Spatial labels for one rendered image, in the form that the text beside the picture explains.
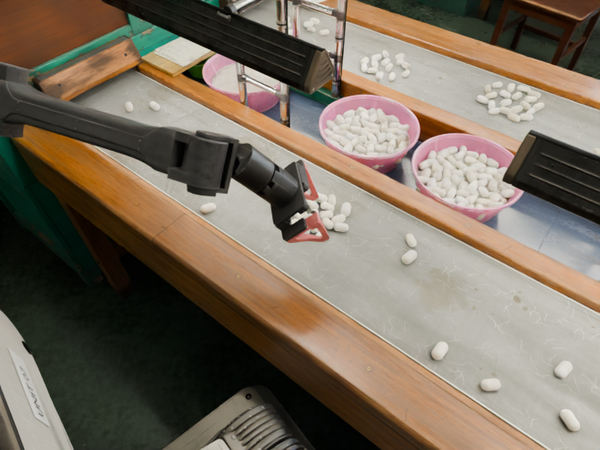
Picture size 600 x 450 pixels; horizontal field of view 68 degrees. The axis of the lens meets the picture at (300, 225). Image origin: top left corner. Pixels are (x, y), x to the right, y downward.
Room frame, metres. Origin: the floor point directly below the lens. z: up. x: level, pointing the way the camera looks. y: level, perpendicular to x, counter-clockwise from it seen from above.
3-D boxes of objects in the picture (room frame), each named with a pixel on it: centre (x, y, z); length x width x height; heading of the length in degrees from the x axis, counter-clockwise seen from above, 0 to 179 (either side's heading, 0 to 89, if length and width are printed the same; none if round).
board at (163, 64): (1.36, 0.33, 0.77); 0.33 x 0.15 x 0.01; 142
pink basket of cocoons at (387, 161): (0.95, -0.18, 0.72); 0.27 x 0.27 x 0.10
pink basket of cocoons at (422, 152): (0.78, -0.40, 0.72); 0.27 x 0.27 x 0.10
